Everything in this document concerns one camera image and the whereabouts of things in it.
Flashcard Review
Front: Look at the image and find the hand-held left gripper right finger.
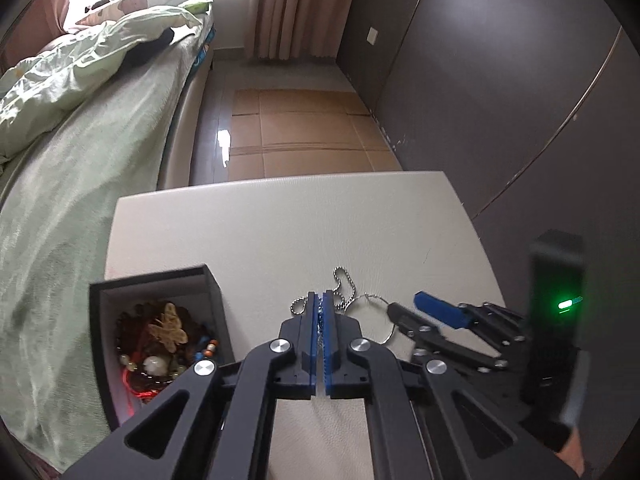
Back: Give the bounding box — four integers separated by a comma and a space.
322, 289, 587, 480

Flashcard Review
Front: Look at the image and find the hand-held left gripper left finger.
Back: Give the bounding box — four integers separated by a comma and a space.
60, 290, 321, 480

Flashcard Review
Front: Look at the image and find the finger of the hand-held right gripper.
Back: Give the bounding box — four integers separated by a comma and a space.
387, 301, 512, 377
413, 290, 527, 347

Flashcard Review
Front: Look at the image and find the silver ball chain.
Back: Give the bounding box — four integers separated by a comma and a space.
290, 266, 354, 317

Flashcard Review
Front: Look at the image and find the colourful beaded bracelet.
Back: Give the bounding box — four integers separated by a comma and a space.
192, 337, 221, 364

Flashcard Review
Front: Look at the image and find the pale green beaded bracelet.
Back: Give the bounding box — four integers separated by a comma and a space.
119, 353, 194, 379

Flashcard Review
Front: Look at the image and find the brown beaded bracelet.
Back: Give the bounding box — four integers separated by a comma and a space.
116, 302, 214, 392

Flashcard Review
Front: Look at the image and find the red cord bracelet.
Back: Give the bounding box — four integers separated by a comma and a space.
122, 367, 157, 404

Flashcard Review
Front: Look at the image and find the black square jewelry box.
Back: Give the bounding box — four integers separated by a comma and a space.
89, 265, 236, 432

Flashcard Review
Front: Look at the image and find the person's right hand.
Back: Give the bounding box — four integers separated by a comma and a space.
555, 427, 590, 479

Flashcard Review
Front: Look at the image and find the white low table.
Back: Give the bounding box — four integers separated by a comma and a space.
105, 170, 506, 480

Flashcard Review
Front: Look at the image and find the dark brown wardrobe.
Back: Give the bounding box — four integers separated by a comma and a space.
334, 0, 640, 322

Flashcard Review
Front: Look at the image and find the brown cardboard sheet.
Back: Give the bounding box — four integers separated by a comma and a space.
226, 87, 404, 181

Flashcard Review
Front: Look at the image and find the cartoon print bed cover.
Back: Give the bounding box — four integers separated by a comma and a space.
187, 14, 216, 92

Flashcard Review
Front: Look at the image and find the pink curtain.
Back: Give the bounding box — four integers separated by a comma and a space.
247, 0, 359, 62
0, 0, 72, 67

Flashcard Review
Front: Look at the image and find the black cloth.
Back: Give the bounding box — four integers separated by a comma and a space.
122, 27, 176, 69

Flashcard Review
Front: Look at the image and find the light green duvet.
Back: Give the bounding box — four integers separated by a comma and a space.
0, 5, 204, 164

